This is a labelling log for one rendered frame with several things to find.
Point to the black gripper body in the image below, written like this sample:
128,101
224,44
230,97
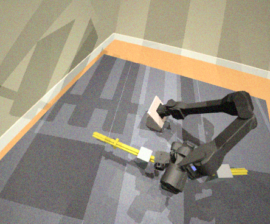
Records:
174,146

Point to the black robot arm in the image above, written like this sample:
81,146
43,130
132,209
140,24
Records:
208,157

